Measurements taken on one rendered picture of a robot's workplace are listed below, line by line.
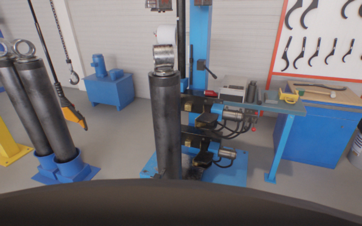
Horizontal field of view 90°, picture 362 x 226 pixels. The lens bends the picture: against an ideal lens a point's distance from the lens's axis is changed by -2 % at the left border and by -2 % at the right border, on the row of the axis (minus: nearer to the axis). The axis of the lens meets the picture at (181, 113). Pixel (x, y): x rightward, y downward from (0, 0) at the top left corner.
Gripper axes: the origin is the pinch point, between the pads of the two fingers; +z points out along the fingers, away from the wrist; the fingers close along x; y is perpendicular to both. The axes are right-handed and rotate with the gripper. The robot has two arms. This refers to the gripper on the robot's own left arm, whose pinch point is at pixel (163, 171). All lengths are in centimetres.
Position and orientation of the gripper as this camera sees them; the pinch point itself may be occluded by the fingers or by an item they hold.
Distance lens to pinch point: 159.6
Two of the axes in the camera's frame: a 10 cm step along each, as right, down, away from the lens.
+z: 3.4, -4.7, 8.2
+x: 0.1, 8.7, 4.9
